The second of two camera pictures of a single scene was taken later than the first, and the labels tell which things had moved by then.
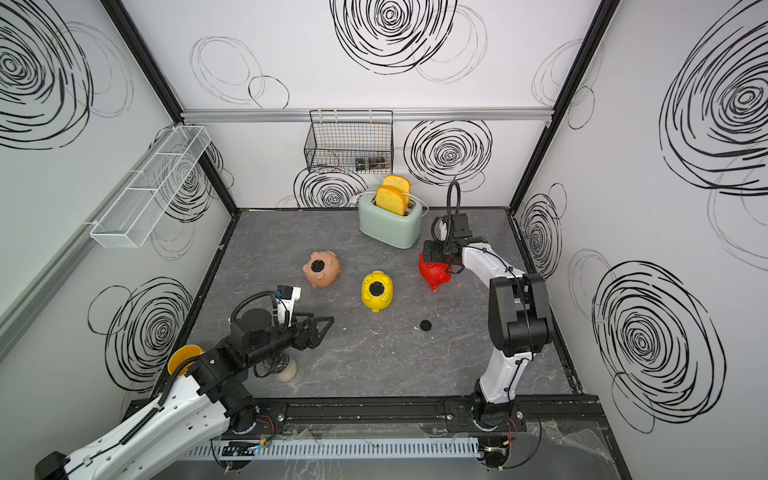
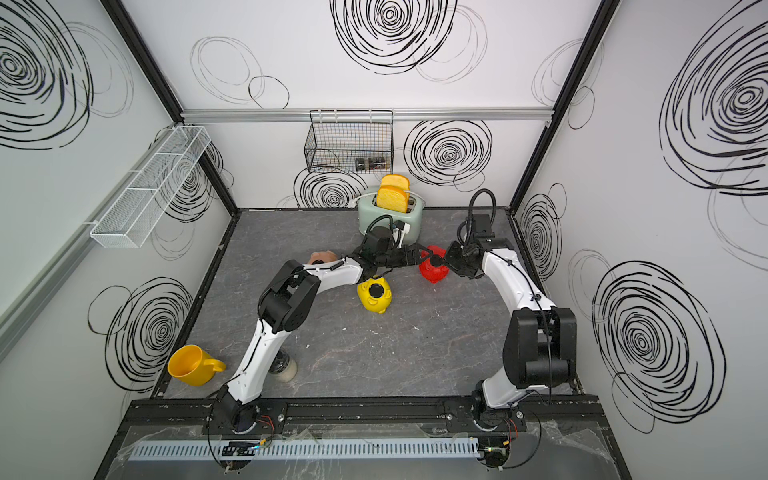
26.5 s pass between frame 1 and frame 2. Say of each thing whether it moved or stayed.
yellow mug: stayed
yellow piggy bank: stayed
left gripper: moved
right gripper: moved
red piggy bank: stayed
